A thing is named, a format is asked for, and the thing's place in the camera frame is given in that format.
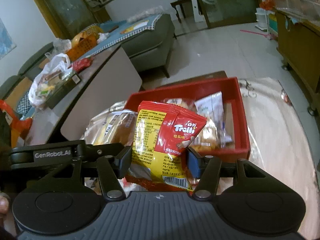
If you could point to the clear bag waffle cookies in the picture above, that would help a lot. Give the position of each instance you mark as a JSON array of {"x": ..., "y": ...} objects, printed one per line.
[{"x": 186, "y": 103}]

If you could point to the red yellow Trolli gummy bag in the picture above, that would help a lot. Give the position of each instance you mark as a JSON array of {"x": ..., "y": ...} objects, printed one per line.
[{"x": 162, "y": 134}]

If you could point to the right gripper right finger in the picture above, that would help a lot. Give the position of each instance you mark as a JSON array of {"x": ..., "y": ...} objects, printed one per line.
[{"x": 207, "y": 170}]

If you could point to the white shelf rack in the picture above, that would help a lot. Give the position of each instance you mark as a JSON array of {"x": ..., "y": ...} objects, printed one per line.
[{"x": 261, "y": 18}]

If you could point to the red plastic bag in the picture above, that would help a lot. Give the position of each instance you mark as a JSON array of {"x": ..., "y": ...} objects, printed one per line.
[{"x": 18, "y": 129}]

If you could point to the person's left hand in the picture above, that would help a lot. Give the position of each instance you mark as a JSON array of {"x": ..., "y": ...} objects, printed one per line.
[{"x": 4, "y": 205}]

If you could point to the grey sofa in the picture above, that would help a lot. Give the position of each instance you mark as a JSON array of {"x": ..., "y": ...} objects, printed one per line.
[{"x": 147, "y": 49}]

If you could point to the red snack packet on table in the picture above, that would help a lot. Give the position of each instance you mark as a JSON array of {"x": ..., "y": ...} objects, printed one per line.
[{"x": 79, "y": 65}]

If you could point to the brown wooden cabinet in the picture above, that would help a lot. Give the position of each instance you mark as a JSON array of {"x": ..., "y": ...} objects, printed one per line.
[{"x": 298, "y": 44}]

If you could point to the white snack bar packet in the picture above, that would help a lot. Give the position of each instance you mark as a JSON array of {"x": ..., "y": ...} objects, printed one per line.
[{"x": 214, "y": 134}]

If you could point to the white perforated board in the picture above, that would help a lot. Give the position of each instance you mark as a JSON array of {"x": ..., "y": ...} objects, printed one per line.
[{"x": 198, "y": 15}]

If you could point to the grey coffee table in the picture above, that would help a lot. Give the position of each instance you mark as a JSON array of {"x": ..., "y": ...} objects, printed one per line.
[{"x": 110, "y": 78}]

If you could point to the red cardboard tray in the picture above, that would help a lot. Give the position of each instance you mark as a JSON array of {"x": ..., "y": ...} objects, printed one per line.
[{"x": 225, "y": 119}]

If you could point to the dark green box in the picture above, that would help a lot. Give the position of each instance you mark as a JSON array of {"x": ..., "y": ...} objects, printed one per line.
[{"x": 62, "y": 91}]

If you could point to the orange plastic basket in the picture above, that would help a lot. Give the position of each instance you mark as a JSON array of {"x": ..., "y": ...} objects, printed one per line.
[{"x": 82, "y": 47}]

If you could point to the white plastic bag of items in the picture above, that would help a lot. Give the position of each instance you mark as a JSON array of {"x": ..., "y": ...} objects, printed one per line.
[{"x": 54, "y": 74}]

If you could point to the pink stick on floor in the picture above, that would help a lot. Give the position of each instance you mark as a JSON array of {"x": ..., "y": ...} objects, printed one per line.
[{"x": 268, "y": 36}]

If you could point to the blue patterned sofa cover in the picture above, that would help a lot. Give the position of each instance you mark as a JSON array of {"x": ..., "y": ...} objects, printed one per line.
[{"x": 123, "y": 33}]

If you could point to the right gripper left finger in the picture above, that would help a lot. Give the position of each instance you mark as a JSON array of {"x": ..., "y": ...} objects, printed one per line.
[{"x": 112, "y": 166}]

